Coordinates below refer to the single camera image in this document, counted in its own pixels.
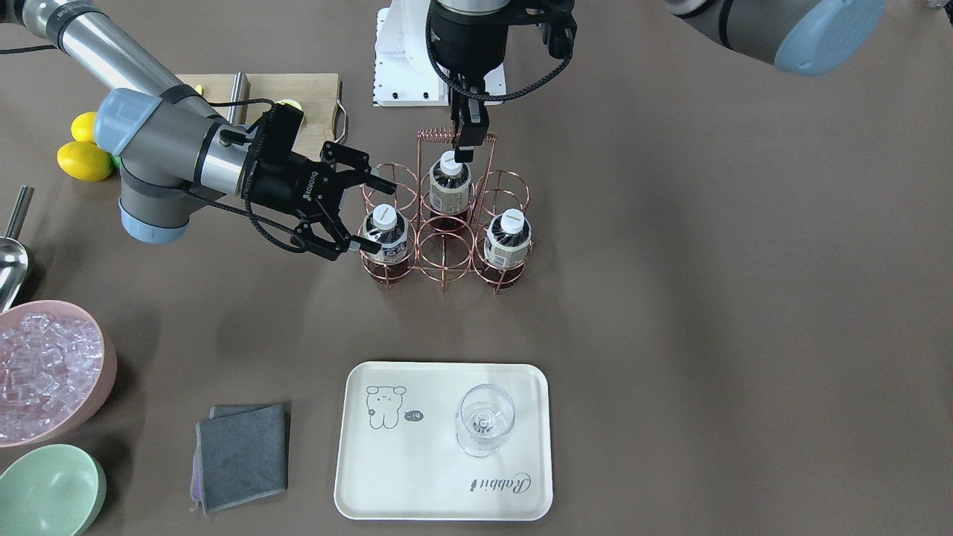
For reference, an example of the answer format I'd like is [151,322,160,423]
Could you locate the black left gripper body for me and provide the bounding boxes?
[427,1,511,89]

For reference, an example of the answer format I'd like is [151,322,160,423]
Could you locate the copper wire bottle basket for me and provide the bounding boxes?
[360,127,533,292]

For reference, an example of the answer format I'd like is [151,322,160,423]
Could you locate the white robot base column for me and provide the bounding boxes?
[372,1,449,106]

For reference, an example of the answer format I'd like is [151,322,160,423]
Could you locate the metal muddler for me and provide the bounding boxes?
[226,71,251,126]

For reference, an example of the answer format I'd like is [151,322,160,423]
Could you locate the tea bottle back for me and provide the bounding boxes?
[480,209,533,290]

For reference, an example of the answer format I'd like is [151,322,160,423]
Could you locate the wooden cutting board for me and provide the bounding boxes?
[178,72,348,156]

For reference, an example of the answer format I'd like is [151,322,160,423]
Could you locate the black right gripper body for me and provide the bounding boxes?
[241,104,344,219]

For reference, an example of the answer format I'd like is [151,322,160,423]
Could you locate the metal ice scoop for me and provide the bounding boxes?
[1,185,34,312]

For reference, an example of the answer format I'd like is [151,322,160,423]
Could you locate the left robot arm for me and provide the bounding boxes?
[420,1,886,153]

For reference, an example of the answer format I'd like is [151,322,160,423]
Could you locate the green bowl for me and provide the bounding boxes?
[1,444,106,535]

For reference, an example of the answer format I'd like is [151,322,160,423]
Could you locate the yellow lemon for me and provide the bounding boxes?
[57,141,113,181]
[71,111,98,144]

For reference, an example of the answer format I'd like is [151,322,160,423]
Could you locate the tea bottle middle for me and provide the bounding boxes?
[430,150,473,232]

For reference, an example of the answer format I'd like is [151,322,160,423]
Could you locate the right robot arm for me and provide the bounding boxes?
[2,1,396,261]

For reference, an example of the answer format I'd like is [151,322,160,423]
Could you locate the clear wine glass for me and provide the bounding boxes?
[455,383,515,458]

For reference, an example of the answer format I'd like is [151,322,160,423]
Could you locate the grey folded cloth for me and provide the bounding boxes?
[190,403,290,515]

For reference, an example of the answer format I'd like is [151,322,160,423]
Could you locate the tea bottle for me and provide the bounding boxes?
[430,150,473,232]
[480,209,533,290]
[361,203,411,285]

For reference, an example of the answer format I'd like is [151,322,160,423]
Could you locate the tea bottle front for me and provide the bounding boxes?
[361,203,411,285]

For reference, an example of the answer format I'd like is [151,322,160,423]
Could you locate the pink bowl with ice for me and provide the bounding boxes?
[1,301,117,448]

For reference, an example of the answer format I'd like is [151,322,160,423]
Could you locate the cream rabbit tray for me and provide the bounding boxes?
[334,362,554,521]

